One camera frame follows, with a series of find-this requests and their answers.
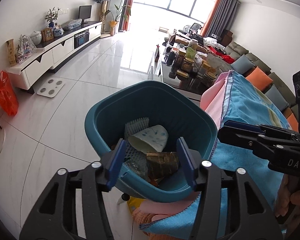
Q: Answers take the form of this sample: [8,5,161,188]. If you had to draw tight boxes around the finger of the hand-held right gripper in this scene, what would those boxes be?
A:
[218,127,300,159]
[221,120,300,140]

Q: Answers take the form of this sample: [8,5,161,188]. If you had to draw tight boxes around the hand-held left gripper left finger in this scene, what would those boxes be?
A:
[19,138,127,240]

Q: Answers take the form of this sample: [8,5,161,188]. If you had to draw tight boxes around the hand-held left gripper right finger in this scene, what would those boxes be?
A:
[176,137,283,240]

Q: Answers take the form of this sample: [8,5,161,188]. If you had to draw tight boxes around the clear plastic bag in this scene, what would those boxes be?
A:
[126,155,149,178]

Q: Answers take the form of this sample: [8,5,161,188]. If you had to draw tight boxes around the large gold foil wrapper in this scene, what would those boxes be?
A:
[146,151,180,180]

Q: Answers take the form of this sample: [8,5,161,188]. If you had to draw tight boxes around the white paper cup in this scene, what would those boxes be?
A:
[127,124,169,153]

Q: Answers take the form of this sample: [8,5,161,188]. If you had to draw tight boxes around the white foam net sleeve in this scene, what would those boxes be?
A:
[124,117,150,163]

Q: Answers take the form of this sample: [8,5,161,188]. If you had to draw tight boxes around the teal plastic bin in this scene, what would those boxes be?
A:
[84,80,218,203]

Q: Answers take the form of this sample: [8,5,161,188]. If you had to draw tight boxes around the person's right hand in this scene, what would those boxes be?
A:
[275,175,300,218]

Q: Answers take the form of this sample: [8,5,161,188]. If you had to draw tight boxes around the orange cushion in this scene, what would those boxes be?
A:
[245,67,273,92]
[285,112,299,132]

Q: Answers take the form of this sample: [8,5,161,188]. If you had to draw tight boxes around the blue floral blanket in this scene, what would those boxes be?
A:
[139,70,300,238]

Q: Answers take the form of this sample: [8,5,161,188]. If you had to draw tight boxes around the blue-grey cushion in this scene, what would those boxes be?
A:
[230,54,255,74]
[264,84,290,110]

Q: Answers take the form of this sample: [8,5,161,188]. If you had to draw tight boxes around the yellow packet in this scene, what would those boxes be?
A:
[127,197,147,212]

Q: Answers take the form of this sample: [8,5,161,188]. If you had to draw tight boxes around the coral fleece garment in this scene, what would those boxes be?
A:
[132,206,165,240]

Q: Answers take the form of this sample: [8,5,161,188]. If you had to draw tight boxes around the group of glass jars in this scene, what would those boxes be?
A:
[165,40,219,88]

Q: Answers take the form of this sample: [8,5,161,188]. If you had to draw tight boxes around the dark glass coffee table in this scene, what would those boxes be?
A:
[147,44,215,100]

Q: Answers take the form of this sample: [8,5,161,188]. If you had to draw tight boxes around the white clothes pile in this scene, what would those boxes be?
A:
[202,37,222,47]

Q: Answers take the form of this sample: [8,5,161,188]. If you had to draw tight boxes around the brown boxes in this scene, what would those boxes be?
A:
[220,29,233,45]

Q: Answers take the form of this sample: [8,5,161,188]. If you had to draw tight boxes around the white bathroom scale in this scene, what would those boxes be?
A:
[37,79,65,96]

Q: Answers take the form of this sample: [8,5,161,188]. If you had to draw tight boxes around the brown ottoman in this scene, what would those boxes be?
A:
[169,34,225,55]

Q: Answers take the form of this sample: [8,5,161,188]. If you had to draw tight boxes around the grey office chair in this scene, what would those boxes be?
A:
[179,23,203,34]

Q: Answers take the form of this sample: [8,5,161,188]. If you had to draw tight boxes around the orange and grey curtain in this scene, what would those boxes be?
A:
[199,0,240,38]
[119,0,138,32]

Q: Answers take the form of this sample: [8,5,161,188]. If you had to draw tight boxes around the white TV cabinet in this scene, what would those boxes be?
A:
[6,21,103,90]

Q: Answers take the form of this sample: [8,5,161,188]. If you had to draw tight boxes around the orange plastic bag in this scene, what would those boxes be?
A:
[0,70,19,116]

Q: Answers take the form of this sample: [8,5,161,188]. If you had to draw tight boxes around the large window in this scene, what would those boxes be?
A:
[134,0,219,23]

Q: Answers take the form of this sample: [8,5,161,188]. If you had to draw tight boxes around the clear plastic wrapped bundle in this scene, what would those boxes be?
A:
[61,19,82,30]

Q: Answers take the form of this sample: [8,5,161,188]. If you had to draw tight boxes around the ship model in plastic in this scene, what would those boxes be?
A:
[16,34,37,63]

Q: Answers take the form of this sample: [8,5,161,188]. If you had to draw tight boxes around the tall leafy plant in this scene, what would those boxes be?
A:
[105,0,132,36]

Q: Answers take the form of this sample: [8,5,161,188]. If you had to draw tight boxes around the white ceramic jar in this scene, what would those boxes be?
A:
[30,31,42,46]

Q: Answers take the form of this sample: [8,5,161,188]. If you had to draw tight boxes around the black monitor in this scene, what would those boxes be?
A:
[79,5,92,25]

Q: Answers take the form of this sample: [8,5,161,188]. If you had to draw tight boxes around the yellow painted vase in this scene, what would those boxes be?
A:
[6,39,17,67]

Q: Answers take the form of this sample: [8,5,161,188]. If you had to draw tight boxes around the plant in blue vase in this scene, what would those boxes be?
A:
[44,7,61,28]

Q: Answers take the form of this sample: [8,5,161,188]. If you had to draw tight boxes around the wooden picture frame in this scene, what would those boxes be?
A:
[41,27,54,42]

